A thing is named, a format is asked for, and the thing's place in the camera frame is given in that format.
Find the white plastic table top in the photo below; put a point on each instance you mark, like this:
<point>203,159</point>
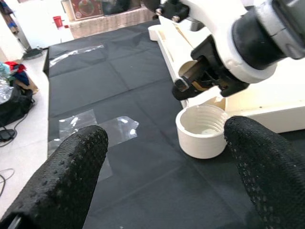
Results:
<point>202,143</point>

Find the dark round floor item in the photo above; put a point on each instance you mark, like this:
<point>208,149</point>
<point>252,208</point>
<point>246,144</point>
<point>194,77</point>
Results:
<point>33,53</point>

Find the teal cloth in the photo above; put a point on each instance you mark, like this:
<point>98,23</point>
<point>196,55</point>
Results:
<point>3,69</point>

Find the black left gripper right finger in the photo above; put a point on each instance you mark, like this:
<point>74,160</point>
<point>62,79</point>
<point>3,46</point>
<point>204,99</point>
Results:
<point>269,171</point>

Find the small red cup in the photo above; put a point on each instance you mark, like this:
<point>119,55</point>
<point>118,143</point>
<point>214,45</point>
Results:
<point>57,22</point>

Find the flat clear tape piece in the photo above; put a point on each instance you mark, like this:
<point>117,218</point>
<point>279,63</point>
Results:
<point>76,121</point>

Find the tan rubber band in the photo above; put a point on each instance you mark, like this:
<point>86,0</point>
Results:
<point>199,86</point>

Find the colourful hanging cloth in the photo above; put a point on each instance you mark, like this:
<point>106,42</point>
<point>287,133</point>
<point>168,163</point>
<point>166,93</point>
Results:
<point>8,14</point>

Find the black table cloth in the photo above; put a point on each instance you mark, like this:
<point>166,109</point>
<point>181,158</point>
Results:
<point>143,71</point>

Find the beige woven cloth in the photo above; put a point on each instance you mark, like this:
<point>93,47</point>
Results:
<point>114,22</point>

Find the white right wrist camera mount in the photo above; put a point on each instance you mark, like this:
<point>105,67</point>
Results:
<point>214,26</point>

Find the red cloth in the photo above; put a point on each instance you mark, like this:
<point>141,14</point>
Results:
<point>14,65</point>

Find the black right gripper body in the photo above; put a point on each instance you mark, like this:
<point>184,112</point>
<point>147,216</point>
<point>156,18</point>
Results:
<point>207,57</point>

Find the clear plastic wrapper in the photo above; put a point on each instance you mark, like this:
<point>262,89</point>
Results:
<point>76,51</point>

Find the white cabinet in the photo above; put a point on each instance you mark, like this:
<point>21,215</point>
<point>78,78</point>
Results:
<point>38,28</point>

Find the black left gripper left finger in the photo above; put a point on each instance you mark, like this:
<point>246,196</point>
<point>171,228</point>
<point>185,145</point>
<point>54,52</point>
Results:
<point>59,179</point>

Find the clear plastic bag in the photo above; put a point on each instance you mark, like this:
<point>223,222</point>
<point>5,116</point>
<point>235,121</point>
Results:
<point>4,89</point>

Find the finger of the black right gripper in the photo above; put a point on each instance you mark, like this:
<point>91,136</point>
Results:
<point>183,93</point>

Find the red printed carton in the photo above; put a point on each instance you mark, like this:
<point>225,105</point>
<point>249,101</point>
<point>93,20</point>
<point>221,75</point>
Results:
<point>85,8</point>

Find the black bag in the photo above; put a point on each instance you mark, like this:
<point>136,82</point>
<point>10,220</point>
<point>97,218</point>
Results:
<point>116,6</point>

